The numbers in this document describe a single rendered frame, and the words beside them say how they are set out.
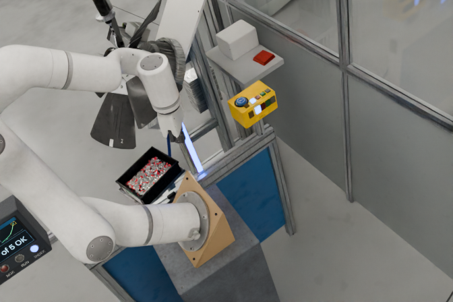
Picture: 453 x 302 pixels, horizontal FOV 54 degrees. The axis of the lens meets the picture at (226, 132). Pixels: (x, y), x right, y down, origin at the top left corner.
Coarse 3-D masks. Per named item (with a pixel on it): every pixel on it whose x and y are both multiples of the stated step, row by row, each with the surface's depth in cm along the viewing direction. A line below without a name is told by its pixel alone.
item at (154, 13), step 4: (160, 0) 161; (156, 4) 165; (156, 8) 160; (152, 12) 161; (156, 12) 157; (148, 16) 164; (152, 16) 159; (156, 16) 156; (144, 20) 167; (148, 20) 160; (152, 20) 157; (144, 24) 162; (140, 28) 165; (144, 28) 177; (136, 32) 169; (140, 32) 176; (136, 36) 174; (140, 36) 180; (132, 40) 172
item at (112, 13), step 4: (104, 0) 155; (108, 0) 156; (108, 4) 156; (108, 8) 158; (112, 8) 158; (112, 12) 157; (96, 16) 157; (100, 16) 157; (104, 16) 156; (108, 16) 155; (112, 16) 156; (100, 20) 155; (104, 20) 155; (108, 20) 156
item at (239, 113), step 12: (252, 84) 173; (264, 84) 172; (240, 96) 170; (252, 96) 169; (264, 96) 167; (240, 108) 166; (252, 108) 166; (276, 108) 174; (240, 120) 170; (252, 120) 169
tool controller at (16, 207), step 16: (0, 208) 136; (16, 208) 132; (0, 224) 131; (16, 224) 133; (32, 224) 137; (0, 240) 132; (16, 240) 134; (32, 240) 137; (48, 240) 144; (0, 256) 134; (32, 256) 139; (0, 272) 135; (16, 272) 138
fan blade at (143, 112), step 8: (128, 80) 174; (136, 80) 173; (128, 88) 172; (136, 88) 170; (144, 88) 169; (136, 96) 169; (144, 96) 167; (136, 104) 167; (144, 104) 166; (136, 112) 166; (144, 112) 164; (152, 112) 163; (136, 120) 165; (144, 120) 164
